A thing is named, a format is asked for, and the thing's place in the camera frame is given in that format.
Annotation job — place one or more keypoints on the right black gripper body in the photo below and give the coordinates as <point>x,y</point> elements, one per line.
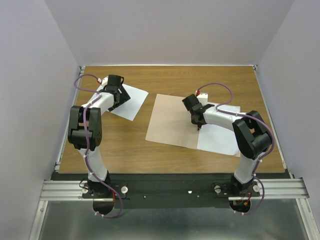
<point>193,122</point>

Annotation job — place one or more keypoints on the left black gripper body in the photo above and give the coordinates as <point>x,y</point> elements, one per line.
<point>124,97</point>

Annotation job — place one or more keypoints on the white paper sheet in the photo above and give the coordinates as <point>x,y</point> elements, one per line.
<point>130,108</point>
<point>217,135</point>

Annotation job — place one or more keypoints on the tan paper folder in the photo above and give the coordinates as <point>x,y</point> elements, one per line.
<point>170,123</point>

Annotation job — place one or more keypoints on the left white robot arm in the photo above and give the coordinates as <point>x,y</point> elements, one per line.
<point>85,131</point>

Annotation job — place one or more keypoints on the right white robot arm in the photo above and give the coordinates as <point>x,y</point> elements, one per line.
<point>253,137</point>

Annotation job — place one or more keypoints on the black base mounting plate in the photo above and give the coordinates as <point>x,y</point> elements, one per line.
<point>163,191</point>

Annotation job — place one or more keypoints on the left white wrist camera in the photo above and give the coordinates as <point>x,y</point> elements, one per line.
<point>103,81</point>

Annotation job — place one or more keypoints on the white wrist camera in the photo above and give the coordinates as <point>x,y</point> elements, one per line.
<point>203,98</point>
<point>103,81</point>

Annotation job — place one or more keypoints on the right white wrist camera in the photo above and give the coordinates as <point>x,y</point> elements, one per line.
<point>203,98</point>

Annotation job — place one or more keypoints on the aluminium frame rail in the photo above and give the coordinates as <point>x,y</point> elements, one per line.
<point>61,190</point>

